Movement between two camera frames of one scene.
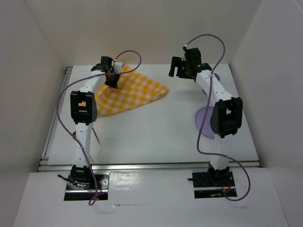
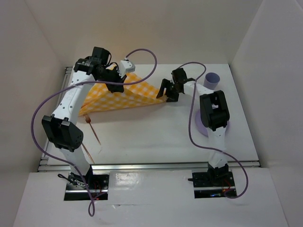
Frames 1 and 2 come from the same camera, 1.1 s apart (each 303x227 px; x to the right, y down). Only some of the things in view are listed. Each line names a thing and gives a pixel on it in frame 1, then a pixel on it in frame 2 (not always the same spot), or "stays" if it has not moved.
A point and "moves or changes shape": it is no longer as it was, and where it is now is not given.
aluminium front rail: (181, 166) stays
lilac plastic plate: (207, 129) stays
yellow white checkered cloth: (132, 90) moves or changes shape
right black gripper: (175, 62) → (164, 83)
